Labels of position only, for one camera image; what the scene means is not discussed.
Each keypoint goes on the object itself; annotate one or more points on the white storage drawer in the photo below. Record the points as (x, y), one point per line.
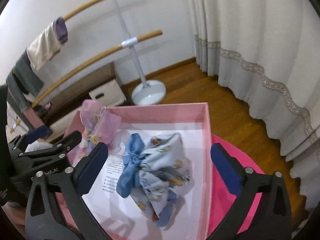
(109, 94)
(66, 125)

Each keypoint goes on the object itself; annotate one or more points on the person's left hand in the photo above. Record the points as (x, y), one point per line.
(17, 217)

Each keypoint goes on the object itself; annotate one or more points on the pink shallow box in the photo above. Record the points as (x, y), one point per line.
(120, 217)

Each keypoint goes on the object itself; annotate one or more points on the printed light blue cloth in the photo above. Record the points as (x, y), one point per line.
(156, 174)

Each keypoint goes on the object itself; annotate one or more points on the cream hanging cloth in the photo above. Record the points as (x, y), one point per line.
(43, 48)

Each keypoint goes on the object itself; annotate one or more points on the pink grey hanging towel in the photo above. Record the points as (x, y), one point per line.
(28, 116)

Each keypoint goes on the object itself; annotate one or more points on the cream curtain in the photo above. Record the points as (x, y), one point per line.
(267, 53)

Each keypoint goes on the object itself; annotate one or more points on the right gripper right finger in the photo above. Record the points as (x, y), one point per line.
(262, 207)

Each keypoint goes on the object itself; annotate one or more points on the white storage drawer right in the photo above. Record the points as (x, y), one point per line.
(109, 94)

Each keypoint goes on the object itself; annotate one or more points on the pink organza pouch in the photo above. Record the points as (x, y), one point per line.
(100, 125)

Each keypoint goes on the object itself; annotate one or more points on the purple hanging cloth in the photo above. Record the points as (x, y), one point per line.
(60, 30)

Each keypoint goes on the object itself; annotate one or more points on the pink tablecloth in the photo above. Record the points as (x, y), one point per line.
(227, 161)

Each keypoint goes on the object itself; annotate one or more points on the dark wooden bench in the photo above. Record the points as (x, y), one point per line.
(68, 98)

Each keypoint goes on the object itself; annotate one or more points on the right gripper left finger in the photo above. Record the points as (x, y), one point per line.
(44, 218)

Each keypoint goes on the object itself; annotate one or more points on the white storage drawer left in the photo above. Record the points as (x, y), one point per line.
(66, 125)

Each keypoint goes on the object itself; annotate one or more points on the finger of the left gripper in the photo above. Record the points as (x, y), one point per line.
(21, 142)
(49, 161)

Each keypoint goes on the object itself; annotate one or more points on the dark grey hanging towel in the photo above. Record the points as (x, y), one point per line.
(23, 81)

